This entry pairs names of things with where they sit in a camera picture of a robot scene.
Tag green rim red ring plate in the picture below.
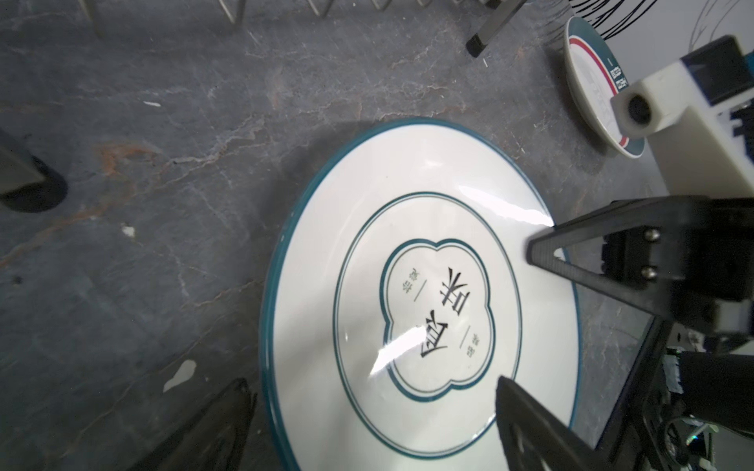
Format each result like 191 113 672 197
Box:
564 16 646 159

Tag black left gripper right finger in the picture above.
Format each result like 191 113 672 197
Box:
496 376 613 470

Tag stainless steel dish rack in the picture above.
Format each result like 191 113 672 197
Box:
1 1 524 213

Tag white plate thin green line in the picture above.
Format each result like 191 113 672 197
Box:
260 118 580 470

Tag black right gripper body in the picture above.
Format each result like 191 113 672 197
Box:
702 198 753 336

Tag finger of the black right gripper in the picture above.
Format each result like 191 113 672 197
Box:
525 196 711 321

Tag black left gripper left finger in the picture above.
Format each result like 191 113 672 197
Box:
132 378 256 470

